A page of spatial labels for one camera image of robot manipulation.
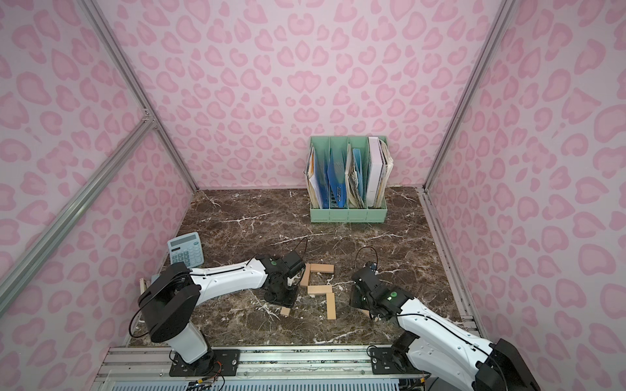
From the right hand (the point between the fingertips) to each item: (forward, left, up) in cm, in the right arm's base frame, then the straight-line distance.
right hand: (355, 294), depth 83 cm
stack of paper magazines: (+41, -14, +18) cm, 47 cm away
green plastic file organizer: (+39, +2, +17) cm, 43 cm away
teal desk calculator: (+18, +66, -1) cm, 69 cm away
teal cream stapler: (+2, +75, +1) cm, 75 cm away
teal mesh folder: (+45, -2, +20) cm, 49 cm away
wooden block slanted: (-6, -3, -1) cm, 7 cm away
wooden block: (+11, +12, -4) cm, 17 cm away
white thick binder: (+42, -9, +19) cm, 46 cm away
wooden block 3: (+3, +12, -3) cm, 13 cm away
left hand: (-2, +21, -2) cm, 21 cm away
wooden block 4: (-3, +8, -3) cm, 9 cm away
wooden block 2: (+7, +17, -2) cm, 19 cm away
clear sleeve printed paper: (+36, +15, +21) cm, 44 cm away
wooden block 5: (-6, +23, -1) cm, 24 cm away
